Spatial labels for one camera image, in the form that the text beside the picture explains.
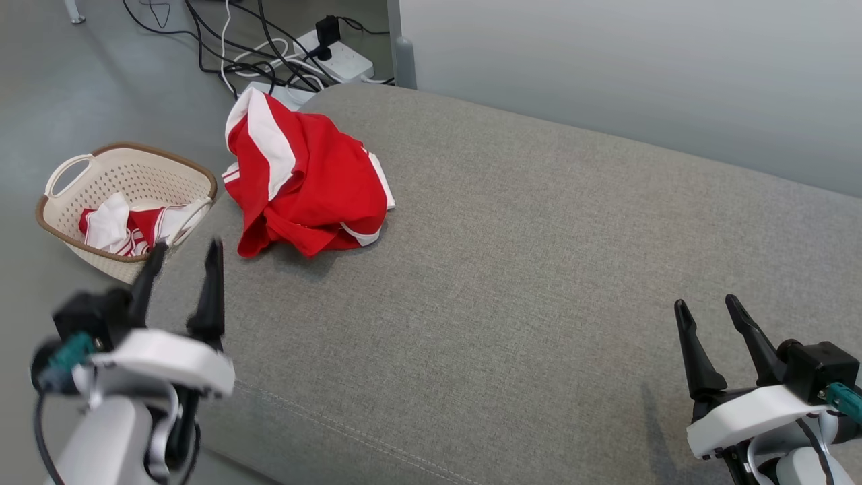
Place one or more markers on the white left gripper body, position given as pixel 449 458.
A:
pixel 161 364

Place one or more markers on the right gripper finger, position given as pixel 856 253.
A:
pixel 757 343
pixel 697 364

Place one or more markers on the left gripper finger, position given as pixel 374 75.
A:
pixel 210 296
pixel 145 289

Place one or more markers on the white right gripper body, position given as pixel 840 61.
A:
pixel 747 417

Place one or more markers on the red and white t-shirt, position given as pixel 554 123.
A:
pixel 108 225

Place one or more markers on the red shorts with white stripe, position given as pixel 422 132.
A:
pixel 316 175

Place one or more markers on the beige plastic laundry basket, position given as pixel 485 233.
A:
pixel 135 174

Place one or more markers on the large white power strip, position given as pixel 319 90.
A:
pixel 347 62

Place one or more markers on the black power adapter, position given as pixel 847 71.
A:
pixel 328 30

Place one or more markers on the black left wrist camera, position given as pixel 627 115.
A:
pixel 87 316

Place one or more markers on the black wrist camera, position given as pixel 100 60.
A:
pixel 818 370
pixel 87 316

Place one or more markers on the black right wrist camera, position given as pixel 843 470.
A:
pixel 818 370

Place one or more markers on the grey partition post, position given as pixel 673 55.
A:
pixel 404 60

